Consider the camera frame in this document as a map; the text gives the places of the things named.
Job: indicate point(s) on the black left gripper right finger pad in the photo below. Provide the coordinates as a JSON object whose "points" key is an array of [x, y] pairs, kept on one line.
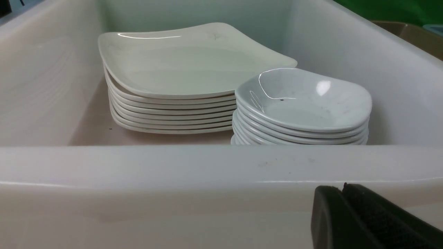
{"points": [[394, 227]]}

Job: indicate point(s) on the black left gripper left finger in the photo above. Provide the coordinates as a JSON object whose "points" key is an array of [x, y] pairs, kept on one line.
{"points": [[335, 225]]}

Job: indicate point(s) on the top stacked white plate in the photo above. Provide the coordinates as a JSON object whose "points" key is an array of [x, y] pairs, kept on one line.
{"points": [[203, 61]]}

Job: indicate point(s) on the stack of small bowls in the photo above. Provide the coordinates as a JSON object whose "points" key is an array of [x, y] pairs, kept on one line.
{"points": [[250, 132]]}

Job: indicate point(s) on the top stacked small bowl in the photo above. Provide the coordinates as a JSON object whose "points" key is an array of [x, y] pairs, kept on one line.
{"points": [[298, 99]]}

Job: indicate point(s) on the olive green plastic bin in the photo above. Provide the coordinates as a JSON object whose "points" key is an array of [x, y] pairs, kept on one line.
{"points": [[419, 37]]}

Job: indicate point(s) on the blue plastic bin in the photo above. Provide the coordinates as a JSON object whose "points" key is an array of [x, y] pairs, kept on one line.
{"points": [[434, 28]]}

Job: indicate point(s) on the green backdrop cloth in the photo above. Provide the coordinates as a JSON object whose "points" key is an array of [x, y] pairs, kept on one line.
{"points": [[418, 12]]}

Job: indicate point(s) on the stack of white plates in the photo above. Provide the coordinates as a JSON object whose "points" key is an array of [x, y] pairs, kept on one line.
{"points": [[130, 112]]}

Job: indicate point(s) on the large white plastic tub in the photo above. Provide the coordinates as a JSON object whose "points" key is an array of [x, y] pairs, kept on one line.
{"points": [[72, 179]]}

